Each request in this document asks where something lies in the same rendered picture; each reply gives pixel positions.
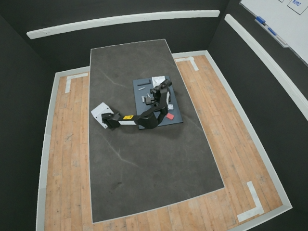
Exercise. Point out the red flat rectangular block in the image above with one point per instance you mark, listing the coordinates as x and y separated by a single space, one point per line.
170 116

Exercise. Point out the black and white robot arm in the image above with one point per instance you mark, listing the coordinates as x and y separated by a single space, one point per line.
146 119

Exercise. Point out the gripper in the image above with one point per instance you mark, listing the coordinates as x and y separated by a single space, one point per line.
152 101

